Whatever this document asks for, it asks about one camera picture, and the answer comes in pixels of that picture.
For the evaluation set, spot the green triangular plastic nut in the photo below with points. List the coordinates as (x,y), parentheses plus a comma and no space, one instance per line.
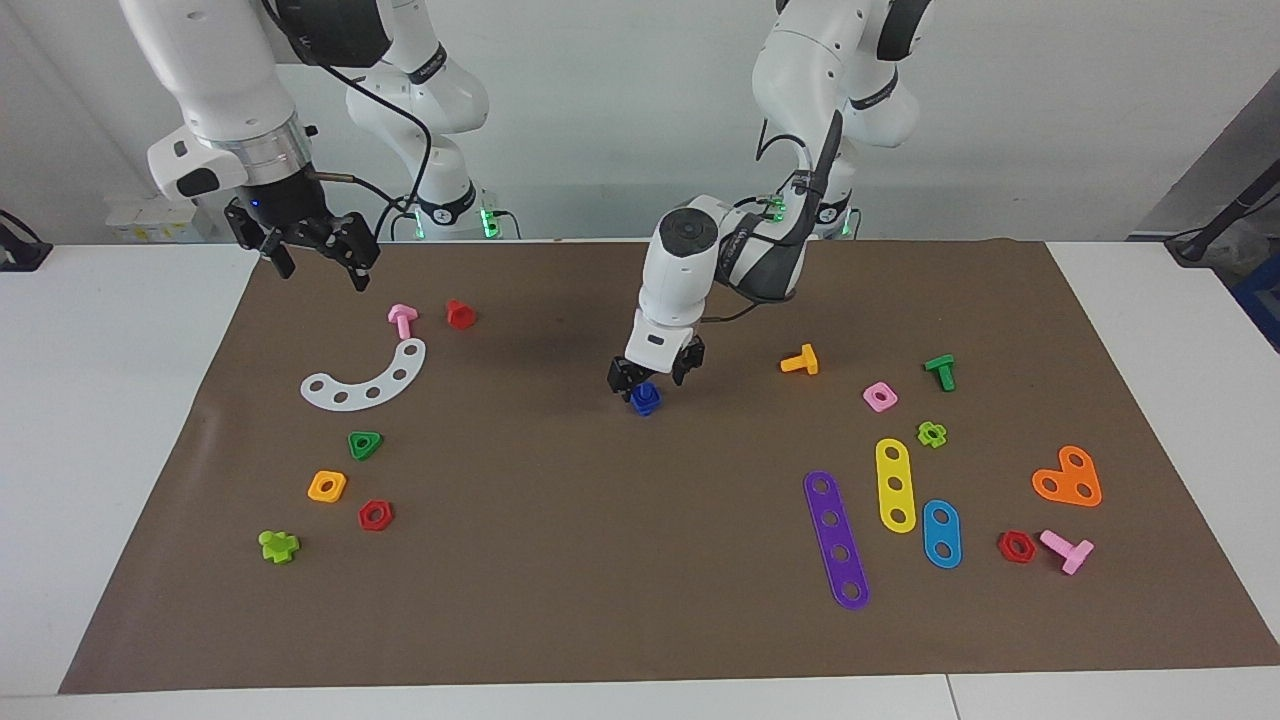
(355,440)

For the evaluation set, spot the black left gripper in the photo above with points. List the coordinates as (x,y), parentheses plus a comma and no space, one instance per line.
(692,352)

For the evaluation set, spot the blue square plastic nut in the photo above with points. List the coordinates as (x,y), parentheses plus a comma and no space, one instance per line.
(646,393)

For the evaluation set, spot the lime green cross nut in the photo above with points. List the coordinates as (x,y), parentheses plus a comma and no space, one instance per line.
(278,548)

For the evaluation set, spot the blue crate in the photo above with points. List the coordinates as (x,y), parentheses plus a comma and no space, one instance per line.
(1262,300)

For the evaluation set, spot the blue two-hole strip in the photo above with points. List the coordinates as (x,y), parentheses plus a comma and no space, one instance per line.
(941,534)

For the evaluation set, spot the orange-yellow plastic screw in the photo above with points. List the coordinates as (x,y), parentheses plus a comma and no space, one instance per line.
(800,362)

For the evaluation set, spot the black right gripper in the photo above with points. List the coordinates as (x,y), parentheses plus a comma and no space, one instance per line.
(285,215)

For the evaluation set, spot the red hexagonal plastic nut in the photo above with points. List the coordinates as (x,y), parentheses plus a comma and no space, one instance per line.
(387,520)
(1029,552)

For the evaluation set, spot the orange three-hole corner plate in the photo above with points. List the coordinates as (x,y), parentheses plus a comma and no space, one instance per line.
(1066,478)

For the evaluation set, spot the pink plastic screw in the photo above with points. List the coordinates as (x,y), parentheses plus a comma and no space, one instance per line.
(1075,553)
(402,322)

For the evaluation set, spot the brown table mat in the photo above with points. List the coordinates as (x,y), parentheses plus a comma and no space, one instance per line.
(640,600)

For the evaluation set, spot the yellow three-hole strip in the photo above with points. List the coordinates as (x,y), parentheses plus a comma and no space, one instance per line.
(895,470)

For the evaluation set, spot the white curved five-hole plate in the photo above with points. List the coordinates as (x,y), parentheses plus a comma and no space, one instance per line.
(357,397)

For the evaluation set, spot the white cardboard box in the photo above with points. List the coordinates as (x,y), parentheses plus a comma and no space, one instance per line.
(135,220)

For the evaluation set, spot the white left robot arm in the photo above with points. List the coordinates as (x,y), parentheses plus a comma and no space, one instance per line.
(680,270)

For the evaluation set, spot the black stand pole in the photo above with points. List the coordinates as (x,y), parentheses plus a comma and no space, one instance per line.
(1225,215)

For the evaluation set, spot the green cross-shaped plastic nut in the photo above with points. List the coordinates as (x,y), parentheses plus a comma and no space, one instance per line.
(922,432)

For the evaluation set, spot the red plastic screw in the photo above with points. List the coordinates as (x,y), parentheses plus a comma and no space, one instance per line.
(460,316)

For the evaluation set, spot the dark green plastic screw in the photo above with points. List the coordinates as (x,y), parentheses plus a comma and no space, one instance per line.
(942,372)

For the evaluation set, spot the pink square plastic nut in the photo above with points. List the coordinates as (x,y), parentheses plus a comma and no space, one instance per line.
(890,404)

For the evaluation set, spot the orange square plastic nut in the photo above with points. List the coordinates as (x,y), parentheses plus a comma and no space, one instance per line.
(314,492)

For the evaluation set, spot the purple four-hole strip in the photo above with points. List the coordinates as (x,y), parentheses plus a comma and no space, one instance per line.
(836,535)

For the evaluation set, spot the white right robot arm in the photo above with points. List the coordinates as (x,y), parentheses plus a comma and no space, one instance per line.
(220,80)

